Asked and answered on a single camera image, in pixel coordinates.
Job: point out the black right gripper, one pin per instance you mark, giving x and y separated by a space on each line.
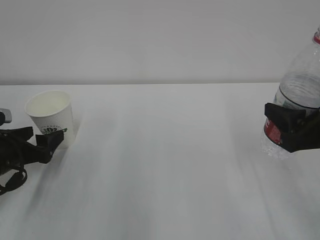
290 129

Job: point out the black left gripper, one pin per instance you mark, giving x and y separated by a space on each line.
16 151

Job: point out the clear water bottle red label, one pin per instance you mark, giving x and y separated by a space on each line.
299 88

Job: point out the white paper cup green logo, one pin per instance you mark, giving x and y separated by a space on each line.
51 111

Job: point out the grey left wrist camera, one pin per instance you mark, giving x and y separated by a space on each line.
5 116

